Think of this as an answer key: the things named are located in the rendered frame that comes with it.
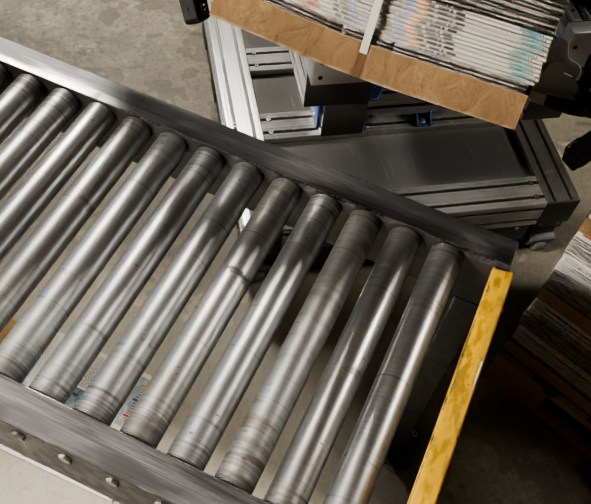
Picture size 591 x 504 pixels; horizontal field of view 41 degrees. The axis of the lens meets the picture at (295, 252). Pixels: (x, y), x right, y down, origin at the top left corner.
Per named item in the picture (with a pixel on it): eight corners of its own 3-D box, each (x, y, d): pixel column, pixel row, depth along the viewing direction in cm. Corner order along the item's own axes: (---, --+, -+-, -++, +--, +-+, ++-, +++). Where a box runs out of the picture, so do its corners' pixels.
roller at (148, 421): (298, 200, 122) (309, 184, 118) (144, 465, 97) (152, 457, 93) (271, 182, 122) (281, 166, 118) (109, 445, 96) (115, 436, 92)
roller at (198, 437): (335, 215, 121) (349, 201, 117) (190, 488, 96) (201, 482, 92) (308, 197, 121) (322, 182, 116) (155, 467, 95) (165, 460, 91)
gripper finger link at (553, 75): (518, 47, 100) (583, 59, 102) (501, 89, 103) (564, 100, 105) (526, 58, 97) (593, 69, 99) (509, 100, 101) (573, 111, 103)
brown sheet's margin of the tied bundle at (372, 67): (427, 23, 114) (437, -6, 111) (379, 86, 91) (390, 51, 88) (389, 9, 114) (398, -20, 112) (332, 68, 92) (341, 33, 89)
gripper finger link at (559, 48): (539, 22, 110) (595, 50, 106) (523, 61, 114) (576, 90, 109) (528, 24, 108) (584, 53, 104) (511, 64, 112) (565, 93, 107)
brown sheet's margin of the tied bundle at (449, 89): (537, 57, 111) (548, 28, 108) (516, 131, 88) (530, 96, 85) (430, 24, 114) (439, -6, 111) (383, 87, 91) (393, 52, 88)
